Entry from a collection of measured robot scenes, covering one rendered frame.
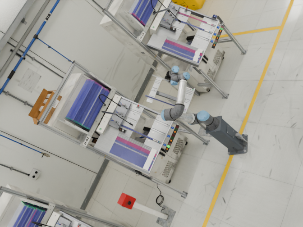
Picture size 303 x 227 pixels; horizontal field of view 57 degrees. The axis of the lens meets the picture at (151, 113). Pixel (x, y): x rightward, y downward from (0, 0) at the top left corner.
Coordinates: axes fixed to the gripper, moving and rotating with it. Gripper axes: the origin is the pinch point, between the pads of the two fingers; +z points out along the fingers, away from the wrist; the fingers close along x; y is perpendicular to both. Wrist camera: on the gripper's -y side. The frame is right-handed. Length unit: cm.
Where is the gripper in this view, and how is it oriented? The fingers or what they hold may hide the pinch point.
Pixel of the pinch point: (169, 80)
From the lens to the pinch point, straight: 324.2
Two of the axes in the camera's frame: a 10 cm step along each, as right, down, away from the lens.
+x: -3.7, 8.8, -2.9
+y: -9.1, -4.1, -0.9
